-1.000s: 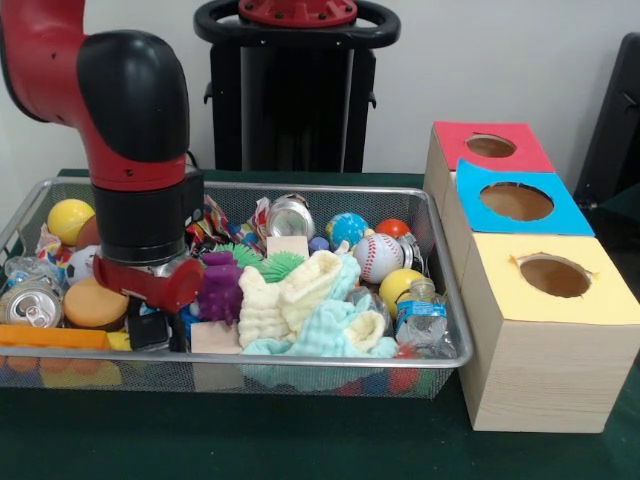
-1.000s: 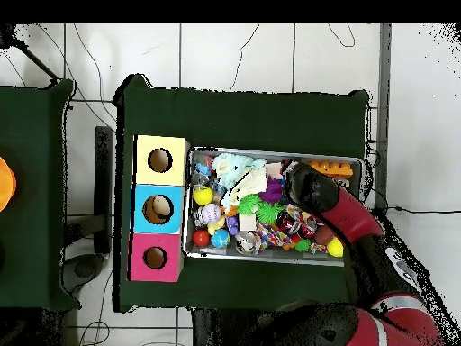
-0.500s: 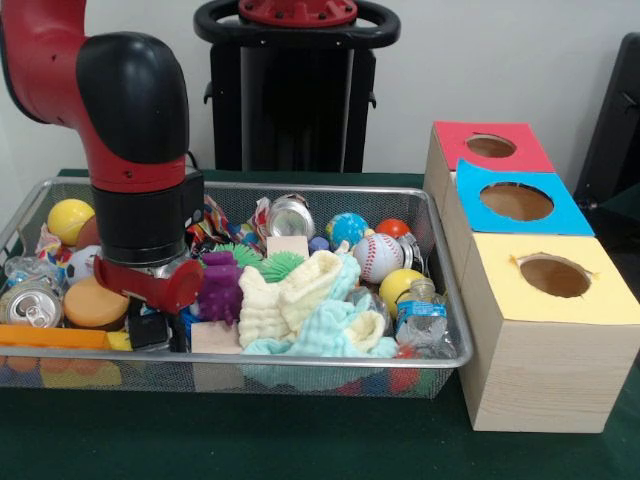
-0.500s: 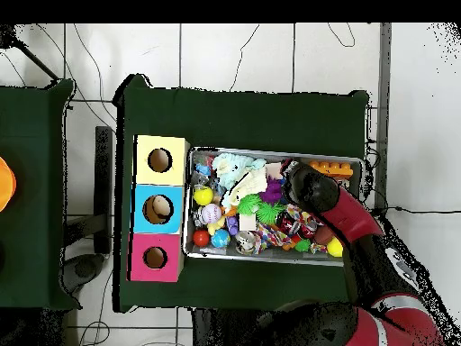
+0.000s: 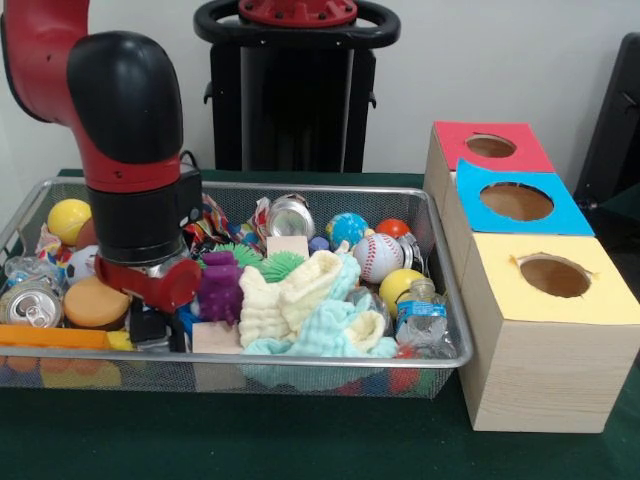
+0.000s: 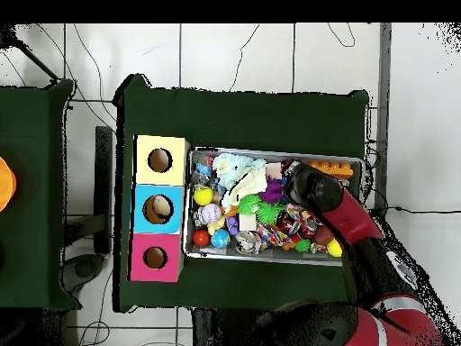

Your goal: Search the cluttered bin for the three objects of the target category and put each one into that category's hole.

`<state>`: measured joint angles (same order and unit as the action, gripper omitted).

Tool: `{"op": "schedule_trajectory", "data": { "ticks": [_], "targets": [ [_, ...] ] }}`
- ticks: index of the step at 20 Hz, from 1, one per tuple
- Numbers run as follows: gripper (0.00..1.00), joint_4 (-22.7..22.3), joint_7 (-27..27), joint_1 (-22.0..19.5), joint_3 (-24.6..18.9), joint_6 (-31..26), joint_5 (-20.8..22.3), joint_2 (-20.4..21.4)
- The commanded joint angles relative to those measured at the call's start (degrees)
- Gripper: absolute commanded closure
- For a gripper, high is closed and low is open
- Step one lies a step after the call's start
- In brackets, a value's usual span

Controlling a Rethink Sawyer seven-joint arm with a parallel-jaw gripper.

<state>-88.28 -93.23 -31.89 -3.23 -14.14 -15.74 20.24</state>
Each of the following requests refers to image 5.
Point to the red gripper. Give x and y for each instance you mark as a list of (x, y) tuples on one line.
[(160, 290)]

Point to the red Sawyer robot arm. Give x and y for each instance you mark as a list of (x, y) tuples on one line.
[(125, 125)]

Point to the shallow mesh bin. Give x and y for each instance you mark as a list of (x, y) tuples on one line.
[(300, 385)]

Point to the wooden three-hole box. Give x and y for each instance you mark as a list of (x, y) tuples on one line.
[(540, 370)]

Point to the blue spiky ball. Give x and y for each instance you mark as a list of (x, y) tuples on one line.
[(189, 317)]

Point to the orange foam disc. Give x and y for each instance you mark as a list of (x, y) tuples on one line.
[(92, 302)]

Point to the purple knobbly toy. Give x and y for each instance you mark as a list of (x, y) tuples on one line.
[(220, 290)]

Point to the orange toy brick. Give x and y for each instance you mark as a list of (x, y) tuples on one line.
[(50, 336)]

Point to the pale yellow muslin cloth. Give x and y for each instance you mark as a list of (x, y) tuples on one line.
[(265, 305)]

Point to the brown toy football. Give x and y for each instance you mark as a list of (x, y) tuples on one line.
[(85, 234)]

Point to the plain yellow ball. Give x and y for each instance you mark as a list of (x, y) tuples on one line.
[(67, 220)]

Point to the dark green table cloth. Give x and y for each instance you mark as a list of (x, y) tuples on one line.
[(250, 440)]

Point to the teal muslin cloth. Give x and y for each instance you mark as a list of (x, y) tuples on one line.
[(325, 330)]

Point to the white baseball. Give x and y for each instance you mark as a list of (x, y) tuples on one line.
[(378, 257)]

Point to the yellow ball with black band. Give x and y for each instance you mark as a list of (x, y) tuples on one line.
[(397, 285)]

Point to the dark green side-table cloth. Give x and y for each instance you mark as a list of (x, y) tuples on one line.
[(625, 215)]

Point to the black upright panel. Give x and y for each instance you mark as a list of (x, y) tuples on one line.
[(615, 125)]

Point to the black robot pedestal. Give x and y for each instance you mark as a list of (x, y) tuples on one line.
[(300, 100)]

